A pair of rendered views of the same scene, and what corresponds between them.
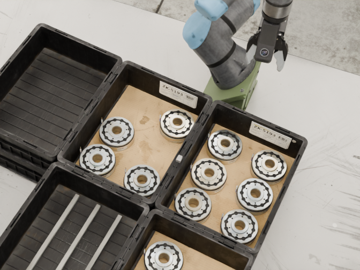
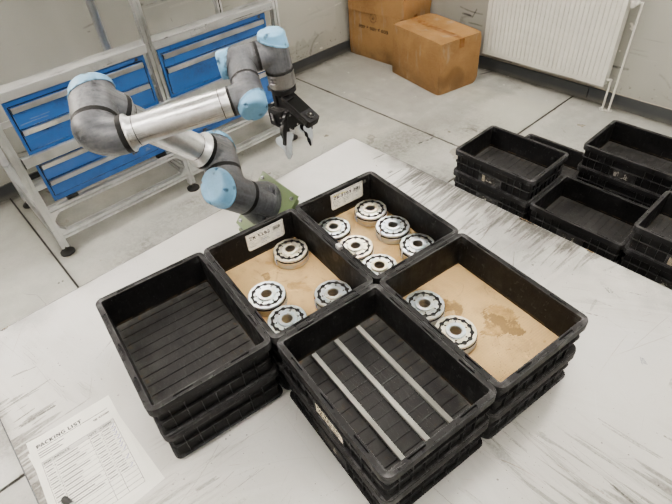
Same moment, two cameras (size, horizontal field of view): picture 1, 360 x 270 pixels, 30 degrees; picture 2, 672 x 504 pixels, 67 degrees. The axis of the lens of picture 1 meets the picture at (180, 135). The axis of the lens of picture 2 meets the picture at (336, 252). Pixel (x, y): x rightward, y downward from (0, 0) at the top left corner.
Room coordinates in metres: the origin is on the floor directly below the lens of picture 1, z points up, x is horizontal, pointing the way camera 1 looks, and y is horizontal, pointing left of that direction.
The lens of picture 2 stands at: (0.30, 0.79, 1.85)
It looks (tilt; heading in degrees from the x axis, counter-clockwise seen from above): 43 degrees down; 309
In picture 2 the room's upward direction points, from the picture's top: 5 degrees counter-clockwise
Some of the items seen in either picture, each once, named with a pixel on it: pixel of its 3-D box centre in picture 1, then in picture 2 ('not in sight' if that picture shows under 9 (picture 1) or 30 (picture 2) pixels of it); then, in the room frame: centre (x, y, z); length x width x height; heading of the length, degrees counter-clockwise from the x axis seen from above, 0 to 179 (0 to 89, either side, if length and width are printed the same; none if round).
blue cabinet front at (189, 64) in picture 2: not in sight; (224, 77); (2.62, -1.20, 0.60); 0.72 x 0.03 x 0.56; 78
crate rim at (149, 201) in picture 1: (137, 129); (284, 268); (1.01, 0.12, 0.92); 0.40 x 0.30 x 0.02; 160
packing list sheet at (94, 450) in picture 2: not in sight; (89, 464); (1.16, 0.73, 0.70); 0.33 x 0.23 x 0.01; 168
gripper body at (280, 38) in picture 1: (272, 24); (285, 105); (1.23, -0.21, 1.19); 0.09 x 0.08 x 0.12; 171
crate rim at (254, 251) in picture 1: (233, 173); (373, 221); (0.91, -0.16, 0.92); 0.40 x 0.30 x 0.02; 160
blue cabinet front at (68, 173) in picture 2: not in sight; (99, 128); (2.79, -0.42, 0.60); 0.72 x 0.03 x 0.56; 78
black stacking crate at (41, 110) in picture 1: (48, 98); (185, 336); (1.11, 0.40, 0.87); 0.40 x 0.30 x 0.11; 160
